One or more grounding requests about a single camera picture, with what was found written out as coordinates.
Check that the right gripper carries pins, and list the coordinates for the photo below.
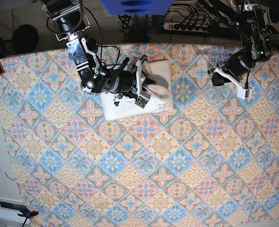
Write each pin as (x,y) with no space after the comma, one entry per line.
(129,83)

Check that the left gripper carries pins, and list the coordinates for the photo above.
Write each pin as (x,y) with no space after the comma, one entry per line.
(235,70)

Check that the white printed T-shirt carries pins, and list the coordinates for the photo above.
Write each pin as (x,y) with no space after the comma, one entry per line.
(161,94)

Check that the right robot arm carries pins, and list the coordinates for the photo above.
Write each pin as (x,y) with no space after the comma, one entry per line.
(72,23)

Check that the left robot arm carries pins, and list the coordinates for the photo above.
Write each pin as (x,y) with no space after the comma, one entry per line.
(250,24)

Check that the black power strip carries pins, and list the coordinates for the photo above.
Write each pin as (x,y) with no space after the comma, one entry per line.
(170,26)

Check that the patterned tablecloth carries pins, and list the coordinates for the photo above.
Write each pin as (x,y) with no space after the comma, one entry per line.
(211,161)

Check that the black round stool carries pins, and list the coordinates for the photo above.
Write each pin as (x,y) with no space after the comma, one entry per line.
(25,39)

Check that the blue orange clamp lower left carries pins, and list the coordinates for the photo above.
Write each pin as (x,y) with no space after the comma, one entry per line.
(26,214)

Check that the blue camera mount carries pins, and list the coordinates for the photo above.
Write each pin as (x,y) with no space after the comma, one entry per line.
(137,7)

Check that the white wall socket box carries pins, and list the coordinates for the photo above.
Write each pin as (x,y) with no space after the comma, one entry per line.
(9,209)

